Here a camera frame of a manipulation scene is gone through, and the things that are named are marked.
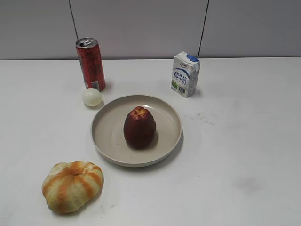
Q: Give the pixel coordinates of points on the dark red apple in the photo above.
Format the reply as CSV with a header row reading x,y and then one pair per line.
x,y
139,128

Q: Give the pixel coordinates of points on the beige round plate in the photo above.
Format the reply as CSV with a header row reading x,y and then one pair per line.
x,y
108,138

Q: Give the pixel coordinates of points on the white blue milk carton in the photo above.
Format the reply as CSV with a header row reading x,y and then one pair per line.
x,y
185,74

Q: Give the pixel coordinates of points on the white egg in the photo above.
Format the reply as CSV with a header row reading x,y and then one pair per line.
x,y
91,97

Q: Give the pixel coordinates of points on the red soda can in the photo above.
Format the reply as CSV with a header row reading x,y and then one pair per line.
x,y
90,60

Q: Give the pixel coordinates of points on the orange striped bread bun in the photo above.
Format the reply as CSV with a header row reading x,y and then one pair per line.
x,y
70,185

